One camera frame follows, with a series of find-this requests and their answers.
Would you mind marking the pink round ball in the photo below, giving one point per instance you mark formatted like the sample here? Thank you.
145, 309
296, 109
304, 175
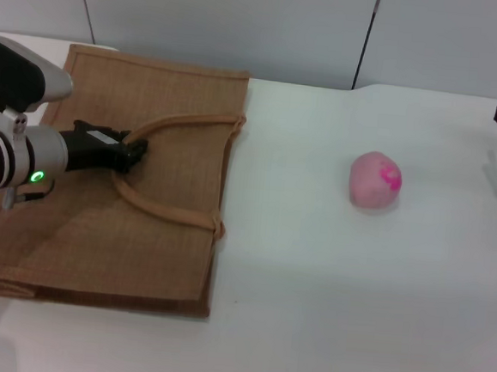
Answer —
371, 183

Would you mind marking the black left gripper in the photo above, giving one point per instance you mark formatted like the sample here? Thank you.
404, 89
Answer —
92, 150

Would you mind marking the brown jute handbag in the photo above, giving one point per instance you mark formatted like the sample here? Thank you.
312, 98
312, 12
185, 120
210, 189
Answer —
163, 231

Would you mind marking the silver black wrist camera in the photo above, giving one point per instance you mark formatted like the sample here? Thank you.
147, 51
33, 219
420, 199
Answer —
45, 84

